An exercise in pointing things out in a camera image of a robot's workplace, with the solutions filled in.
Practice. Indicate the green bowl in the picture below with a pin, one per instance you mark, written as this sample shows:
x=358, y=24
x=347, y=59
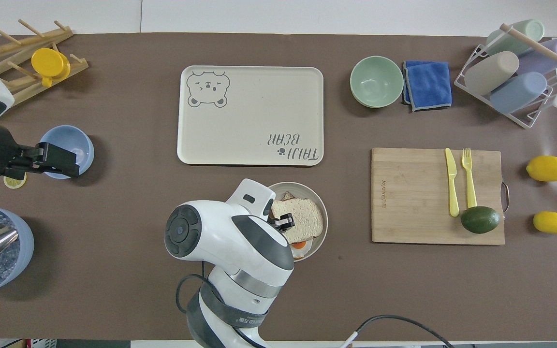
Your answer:
x=376, y=82

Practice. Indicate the clear ice cubes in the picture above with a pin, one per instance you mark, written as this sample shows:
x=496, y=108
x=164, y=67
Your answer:
x=7, y=261

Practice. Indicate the cream tray with bear print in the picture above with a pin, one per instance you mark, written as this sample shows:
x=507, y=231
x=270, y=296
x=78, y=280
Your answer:
x=254, y=111

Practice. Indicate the wooden rod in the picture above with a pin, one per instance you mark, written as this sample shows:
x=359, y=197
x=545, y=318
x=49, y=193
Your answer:
x=544, y=50

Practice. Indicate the blue cloth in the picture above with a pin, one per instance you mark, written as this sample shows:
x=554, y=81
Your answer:
x=428, y=84

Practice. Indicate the fried egg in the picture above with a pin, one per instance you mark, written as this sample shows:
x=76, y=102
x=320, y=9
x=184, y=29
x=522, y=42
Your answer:
x=300, y=249

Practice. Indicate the wooden drying rack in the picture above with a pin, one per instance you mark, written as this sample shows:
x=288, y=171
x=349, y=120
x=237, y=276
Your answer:
x=15, y=72

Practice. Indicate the lemon slice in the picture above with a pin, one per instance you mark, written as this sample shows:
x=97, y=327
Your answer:
x=13, y=183

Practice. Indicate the green cup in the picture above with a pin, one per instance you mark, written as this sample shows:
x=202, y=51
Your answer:
x=510, y=41

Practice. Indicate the beige round plate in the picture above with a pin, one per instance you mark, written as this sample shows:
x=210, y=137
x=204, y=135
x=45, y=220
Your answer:
x=321, y=212

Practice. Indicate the blue cup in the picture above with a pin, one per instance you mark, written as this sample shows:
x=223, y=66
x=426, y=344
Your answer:
x=518, y=92

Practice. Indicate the yellow plastic knife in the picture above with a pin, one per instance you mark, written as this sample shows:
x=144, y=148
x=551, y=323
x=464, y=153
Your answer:
x=451, y=183

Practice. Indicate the large blue bowl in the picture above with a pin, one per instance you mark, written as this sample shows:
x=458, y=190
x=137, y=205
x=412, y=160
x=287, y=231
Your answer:
x=22, y=261

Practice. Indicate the green avocado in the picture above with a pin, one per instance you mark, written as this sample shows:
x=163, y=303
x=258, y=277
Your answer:
x=480, y=220

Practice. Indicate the yellow lemon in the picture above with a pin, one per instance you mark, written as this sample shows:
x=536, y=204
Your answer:
x=548, y=168
x=552, y=223

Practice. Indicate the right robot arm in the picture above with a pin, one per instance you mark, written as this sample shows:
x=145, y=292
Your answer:
x=230, y=241

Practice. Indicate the purple cup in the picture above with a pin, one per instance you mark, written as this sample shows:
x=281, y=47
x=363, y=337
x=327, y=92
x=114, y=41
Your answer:
x=544, y=63

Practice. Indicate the yellow plastic fork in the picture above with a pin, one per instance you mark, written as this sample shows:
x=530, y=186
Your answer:
x=470, y=186

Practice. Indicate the small blue bowl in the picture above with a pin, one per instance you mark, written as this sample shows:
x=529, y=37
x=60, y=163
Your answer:
x=68, y=137

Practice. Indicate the yellow cup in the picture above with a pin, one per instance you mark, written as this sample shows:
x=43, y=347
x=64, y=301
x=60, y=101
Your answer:
x=49, y=65

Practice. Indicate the wooden cutting board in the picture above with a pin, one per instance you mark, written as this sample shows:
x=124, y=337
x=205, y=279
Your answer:
x=414, y=198

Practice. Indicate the white bread slice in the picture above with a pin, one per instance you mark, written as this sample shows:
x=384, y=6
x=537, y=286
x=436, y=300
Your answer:
x=305, y=220

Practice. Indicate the beige cup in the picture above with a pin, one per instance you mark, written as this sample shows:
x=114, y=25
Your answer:
x=491, y=72

